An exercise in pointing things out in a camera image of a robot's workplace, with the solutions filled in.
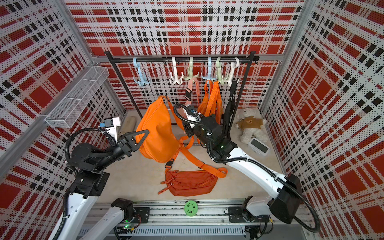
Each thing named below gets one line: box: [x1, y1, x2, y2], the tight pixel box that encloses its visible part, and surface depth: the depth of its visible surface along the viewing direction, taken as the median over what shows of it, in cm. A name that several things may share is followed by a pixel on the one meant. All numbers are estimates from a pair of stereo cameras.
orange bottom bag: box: [137, 95, 228, 179], surface depth 59 cm
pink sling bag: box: [185, 77, 200, 107], surface depth 76 cm
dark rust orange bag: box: [157, 170, 218, 197], surface depth 85 cm
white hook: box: [170, 57, 184, 85], surface depth 72 cm
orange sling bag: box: [197, 79, 224, 124], surface depth 78 cm
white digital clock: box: [248, 137, 270, 156], surface depth 97 cm
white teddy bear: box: [234, 108, 269, 145], surface depth 103 cm
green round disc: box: [184, 200, 199, 217], surface depth 74 cm
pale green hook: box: [216, 57, 229, 85], surface depth 70 cm
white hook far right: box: [225, 57, 240, 87], surface depth 68 cm
